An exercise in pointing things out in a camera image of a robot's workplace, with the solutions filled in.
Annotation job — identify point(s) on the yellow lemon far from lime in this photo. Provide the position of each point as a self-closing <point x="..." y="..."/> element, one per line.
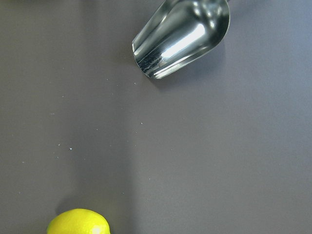
<point x="79" y="221"/>

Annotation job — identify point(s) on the stainless steel scoop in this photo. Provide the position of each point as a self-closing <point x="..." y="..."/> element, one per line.
<point x="178" y="33"/>

